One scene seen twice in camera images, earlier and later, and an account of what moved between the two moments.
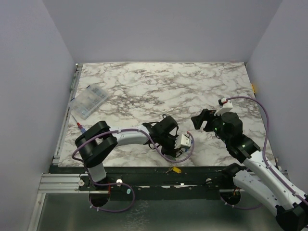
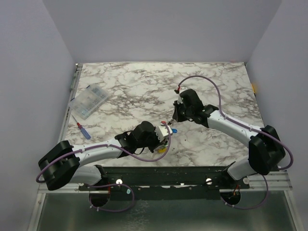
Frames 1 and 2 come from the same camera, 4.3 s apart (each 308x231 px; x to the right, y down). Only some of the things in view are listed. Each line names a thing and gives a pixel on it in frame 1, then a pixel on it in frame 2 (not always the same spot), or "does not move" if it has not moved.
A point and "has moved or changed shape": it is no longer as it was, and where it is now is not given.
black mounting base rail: [155, 183] does not move
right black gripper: [208, 121] -> [177, 114]
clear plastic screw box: [85, 104] does not move
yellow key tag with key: [174, 169] has moved or changed shape
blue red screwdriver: [83, 130] does not move
